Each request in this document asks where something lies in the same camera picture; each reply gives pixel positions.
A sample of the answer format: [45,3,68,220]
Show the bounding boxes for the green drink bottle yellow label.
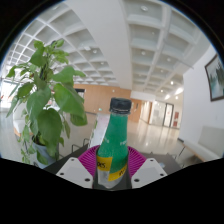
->
[95,97,133,190]

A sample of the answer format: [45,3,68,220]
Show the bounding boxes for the green leafy potted plant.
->
[5,39,88,166]

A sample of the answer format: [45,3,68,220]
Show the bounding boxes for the black framed glass door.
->
[163,103,175,128]

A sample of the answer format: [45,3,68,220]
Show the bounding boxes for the dark framed landscape picture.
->
[204,54,224,103]

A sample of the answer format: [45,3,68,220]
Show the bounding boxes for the wooden door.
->
[129,98,144,124]

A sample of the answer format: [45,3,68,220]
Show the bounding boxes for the black wire chair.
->
[71,137,91,154]

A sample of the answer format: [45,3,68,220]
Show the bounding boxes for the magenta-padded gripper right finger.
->
[126,145,168,190]

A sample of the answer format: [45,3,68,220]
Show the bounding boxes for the long white wall bench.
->
[178,124,224,163]

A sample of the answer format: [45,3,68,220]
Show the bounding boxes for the recessed ceiling lights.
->
[79,4,185,101]

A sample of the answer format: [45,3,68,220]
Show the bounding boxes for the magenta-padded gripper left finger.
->
[55,144,100,190]

